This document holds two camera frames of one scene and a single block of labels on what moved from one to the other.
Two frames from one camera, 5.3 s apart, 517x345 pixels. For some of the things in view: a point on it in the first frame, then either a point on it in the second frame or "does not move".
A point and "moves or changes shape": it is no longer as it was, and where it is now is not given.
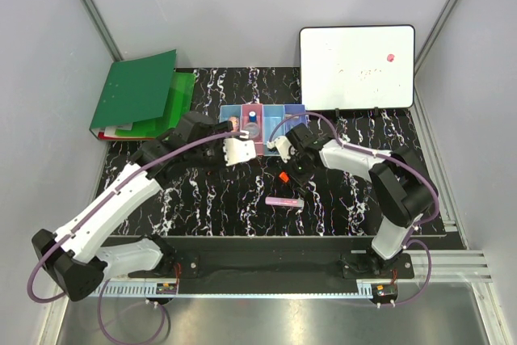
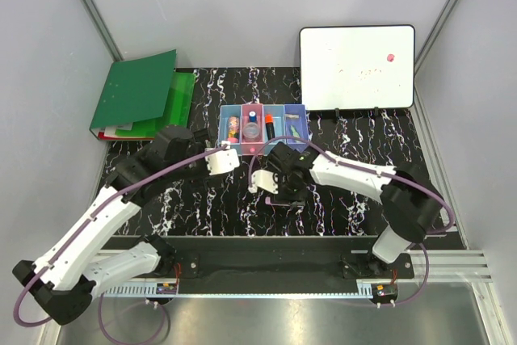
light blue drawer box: x=271 y=113 does not move
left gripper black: x=221 y=163 -> x=203 y=176
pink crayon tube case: x=235 y=122 does not move
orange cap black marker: x=287 y=178 moves or changes shape
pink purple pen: x=283 y=201 does not move
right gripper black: x=304 y=178 -> x=283 y=196
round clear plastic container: x=253 y=128 does not move
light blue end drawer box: x=229 y=111 does not move
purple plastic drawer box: x=293 y=109 does not move
